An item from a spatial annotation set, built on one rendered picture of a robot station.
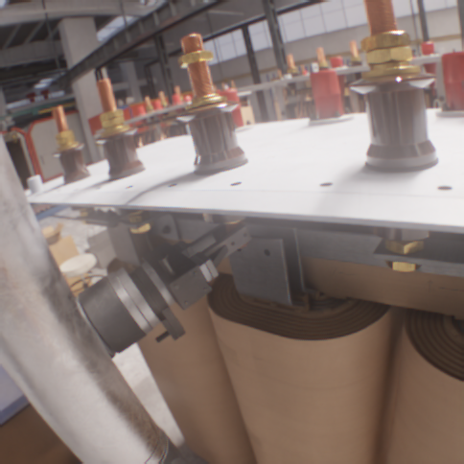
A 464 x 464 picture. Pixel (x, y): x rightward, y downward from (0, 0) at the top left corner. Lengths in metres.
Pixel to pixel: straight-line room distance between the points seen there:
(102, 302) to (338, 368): 0.41
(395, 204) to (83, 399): 0.32
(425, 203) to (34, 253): 0.32
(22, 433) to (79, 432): 0.81
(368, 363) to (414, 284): 0.17
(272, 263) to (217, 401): 0.63
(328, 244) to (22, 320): 0.44
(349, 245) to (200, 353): 0.55
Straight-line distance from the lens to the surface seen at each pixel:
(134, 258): 0.90
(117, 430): 0.38
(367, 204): 0.28
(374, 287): 0.62
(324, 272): 0.65
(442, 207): 0.27
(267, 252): 0.56
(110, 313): 0.47
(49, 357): 0.32
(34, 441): 1.20
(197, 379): 1.02
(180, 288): 0.47
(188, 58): 0.51
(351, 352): 0.61
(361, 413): 0.77
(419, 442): 0.68
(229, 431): 1.23
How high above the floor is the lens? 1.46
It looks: 20 degrees down
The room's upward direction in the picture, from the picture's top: 13 degrees counter-clockwise
